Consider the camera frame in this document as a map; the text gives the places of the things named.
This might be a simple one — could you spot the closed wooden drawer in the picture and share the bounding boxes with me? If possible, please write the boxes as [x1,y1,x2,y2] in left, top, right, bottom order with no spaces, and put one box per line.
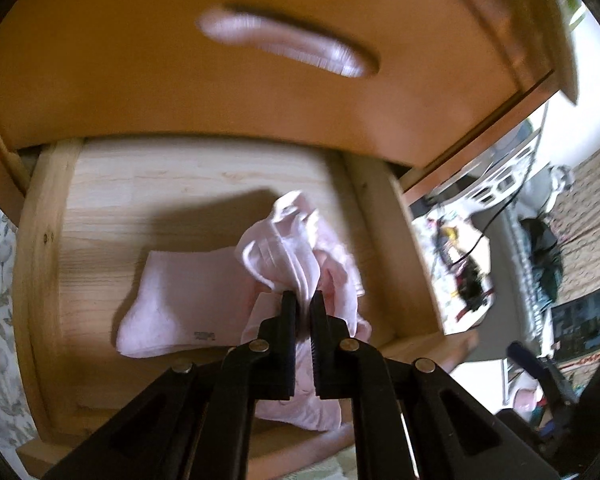
[0,0,556,168]

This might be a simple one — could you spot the brown patterned mat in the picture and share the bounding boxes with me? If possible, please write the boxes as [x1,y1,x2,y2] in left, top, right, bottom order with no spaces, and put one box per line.
[550,132,600,306]

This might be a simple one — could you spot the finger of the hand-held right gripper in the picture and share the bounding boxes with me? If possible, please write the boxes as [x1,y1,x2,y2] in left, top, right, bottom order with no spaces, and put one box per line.
[509,341,581,406]

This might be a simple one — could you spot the dark cloth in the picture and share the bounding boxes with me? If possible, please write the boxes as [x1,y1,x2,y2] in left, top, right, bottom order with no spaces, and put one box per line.
[522,217,563,306]

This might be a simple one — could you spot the pale pink sock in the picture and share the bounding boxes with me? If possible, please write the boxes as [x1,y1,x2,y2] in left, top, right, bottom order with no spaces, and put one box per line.
[116,247,281,358]

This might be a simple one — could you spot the pink underwear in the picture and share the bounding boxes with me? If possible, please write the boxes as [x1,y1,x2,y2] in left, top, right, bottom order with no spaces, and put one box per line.
[235,190,373,433]

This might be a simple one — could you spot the wooden drawer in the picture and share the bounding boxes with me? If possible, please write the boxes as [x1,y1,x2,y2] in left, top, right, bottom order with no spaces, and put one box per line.
[12,137,481,480]
[0,0,556,168]

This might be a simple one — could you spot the wooden nightstand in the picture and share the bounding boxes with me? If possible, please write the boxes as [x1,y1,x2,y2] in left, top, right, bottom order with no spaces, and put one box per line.
[0,0,581,221]

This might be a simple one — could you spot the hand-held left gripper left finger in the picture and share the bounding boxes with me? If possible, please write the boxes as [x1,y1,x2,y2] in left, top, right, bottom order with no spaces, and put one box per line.
[42,290,301,480]

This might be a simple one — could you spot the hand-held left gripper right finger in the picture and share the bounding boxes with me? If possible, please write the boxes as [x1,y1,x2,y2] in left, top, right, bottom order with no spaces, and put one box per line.
[310,290,563,480]

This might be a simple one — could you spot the white openwork rack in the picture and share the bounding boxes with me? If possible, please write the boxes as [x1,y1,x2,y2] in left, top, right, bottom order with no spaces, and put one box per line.
[457,130,538,208]

